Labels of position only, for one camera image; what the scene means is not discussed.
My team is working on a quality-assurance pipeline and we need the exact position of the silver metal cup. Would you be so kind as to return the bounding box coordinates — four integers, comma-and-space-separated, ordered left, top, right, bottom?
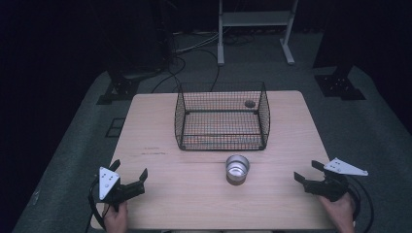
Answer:
224, 153, 252, 186

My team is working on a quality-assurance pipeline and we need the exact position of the person's right hand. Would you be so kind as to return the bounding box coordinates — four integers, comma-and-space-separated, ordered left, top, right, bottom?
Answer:
318, 192, 357, 233

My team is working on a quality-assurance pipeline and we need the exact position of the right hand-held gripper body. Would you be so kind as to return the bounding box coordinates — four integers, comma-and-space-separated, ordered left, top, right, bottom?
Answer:
303, 157, 369, 203

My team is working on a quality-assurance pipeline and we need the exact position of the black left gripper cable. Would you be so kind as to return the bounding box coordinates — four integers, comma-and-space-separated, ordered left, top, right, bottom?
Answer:
85, 176, 109, 233

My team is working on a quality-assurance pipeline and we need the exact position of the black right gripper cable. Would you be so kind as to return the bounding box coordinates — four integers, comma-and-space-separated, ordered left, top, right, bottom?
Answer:
346, 176, 375, 233

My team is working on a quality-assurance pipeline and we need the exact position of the black stand base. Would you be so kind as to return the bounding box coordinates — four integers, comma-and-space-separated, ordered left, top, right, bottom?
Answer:
95, 68, 141, 106
313, 65, 367, 101

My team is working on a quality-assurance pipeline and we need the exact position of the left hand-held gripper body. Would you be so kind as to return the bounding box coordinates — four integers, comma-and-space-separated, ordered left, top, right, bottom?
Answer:
98, 166, 146, 212

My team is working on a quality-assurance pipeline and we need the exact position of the black floor cable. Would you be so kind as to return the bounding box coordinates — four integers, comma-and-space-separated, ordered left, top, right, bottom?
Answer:
151, 48, 222, 94

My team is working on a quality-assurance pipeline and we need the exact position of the black wire mesh basket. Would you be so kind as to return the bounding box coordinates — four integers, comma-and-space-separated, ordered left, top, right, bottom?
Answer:
174, 81, 272, 152

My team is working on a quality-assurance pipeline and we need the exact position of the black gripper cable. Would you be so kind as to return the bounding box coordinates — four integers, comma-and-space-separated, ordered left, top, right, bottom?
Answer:
85, 176, 109, 233
346, 176, 375, 233

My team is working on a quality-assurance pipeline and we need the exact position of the person's left hand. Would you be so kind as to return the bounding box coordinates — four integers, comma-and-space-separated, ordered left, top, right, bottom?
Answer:
102, 200, 129, 233

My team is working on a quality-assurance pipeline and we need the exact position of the grey floor cable bundle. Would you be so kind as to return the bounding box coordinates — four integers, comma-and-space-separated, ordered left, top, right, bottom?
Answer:
171, 30, 222, 55

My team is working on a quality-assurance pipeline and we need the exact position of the white metal desk frame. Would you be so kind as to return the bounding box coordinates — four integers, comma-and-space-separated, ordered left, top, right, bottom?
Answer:
217, 0, 300, 67

